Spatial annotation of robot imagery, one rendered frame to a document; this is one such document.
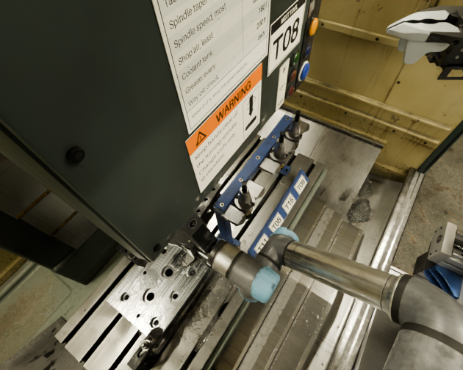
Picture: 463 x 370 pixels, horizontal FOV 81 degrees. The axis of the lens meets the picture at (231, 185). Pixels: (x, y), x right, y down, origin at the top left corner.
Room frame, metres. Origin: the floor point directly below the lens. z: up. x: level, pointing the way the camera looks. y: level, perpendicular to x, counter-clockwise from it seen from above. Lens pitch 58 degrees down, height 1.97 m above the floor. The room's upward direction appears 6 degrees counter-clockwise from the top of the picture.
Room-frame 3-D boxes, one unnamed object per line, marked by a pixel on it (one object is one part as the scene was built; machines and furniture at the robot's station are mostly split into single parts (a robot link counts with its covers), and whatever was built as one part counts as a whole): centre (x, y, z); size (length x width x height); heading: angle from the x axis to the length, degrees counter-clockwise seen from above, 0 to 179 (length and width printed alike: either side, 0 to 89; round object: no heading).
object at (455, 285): (0.16, -0.75, 0.86); 0.09 x 0.09 x 0.09; 54
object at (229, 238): (0.39, 0.04, 1.05); 0.10 x 0.05 x 0.30; 51
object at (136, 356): (0.04, 0.32, 0.97); 0.13 x 0.03 x 0.15; 141
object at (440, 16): (0.41, -0.32, 1.71); 0.09 x 0.03 x 0.06; 81
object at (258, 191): (0.45, -0.07, 1.21); 0.07 x 0.05 x 0.01; 51
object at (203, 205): (0.54, 0.13, 0.93); 0.26 x 0.05 x 0.06; 146
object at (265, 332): (0.23, -0.24, 0.70); 0.90 x 0.30 x 0.16; 141
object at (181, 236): (0.25, 0.09, 1.31); 0.12 x 0.08 x 0.09; 51
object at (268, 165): (0.53, -0.14, 1.21); 0.07 x 0.05 x 0.01; 51
